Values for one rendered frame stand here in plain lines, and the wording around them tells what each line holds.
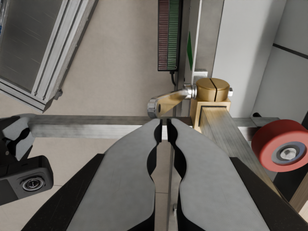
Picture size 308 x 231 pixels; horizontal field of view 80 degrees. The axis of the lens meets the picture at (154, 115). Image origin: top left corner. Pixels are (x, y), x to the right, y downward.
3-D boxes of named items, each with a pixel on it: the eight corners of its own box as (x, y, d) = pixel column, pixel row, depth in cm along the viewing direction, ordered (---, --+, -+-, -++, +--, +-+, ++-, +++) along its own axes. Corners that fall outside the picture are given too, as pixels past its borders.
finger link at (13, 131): (6, 101, 35) (-39, 130, 27) (37, 102, 35) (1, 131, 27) (13, 116, 36) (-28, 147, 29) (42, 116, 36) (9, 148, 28)
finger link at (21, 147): (13, 116, 36) (-28, 147, 29) (42, 116, 36) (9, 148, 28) (19, 129, 38) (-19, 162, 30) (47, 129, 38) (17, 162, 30)
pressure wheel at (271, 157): (230, 131, 39) (254, 174, 29) (239, 96, 34) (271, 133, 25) (270, 131, 38) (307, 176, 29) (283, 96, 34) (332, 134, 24)
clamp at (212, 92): (186, 141, 37) (189, 159, 33) (193, 77, 30) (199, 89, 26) (214, 141, 37) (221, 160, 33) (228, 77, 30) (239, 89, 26)
